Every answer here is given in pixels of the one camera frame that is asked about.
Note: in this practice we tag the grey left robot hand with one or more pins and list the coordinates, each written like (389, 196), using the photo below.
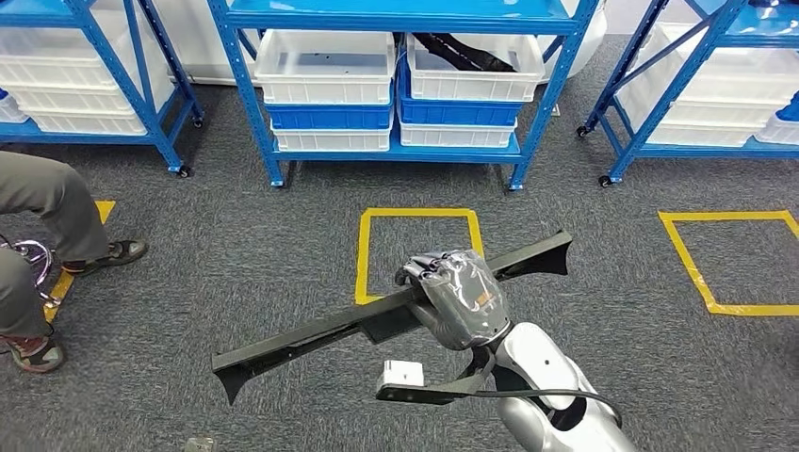
(200, 445)

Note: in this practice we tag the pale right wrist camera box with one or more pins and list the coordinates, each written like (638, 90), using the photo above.
(402, 373)

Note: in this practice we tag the black parts pile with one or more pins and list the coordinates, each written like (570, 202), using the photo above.
(462, 56)

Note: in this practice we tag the long black plastic frame part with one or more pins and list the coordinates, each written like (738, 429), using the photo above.
(299, 340)

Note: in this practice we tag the chrome stool base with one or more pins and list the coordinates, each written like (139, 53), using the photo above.
(31, 249)

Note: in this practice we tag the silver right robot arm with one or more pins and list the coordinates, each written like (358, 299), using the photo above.
(543, 368)

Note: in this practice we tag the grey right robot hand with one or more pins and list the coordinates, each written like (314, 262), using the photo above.
(462, 299)

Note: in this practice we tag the white vehicle with red stripe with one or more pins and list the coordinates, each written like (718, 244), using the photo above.
(200, 50)

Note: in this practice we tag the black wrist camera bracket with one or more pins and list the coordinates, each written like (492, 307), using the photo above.
(431, 395)

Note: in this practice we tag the blue plastic bin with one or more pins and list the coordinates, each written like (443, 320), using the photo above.
(331, 117)
(789, 109)
(456, 112)

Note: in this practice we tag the person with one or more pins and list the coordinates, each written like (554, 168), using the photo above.
(44, 193)

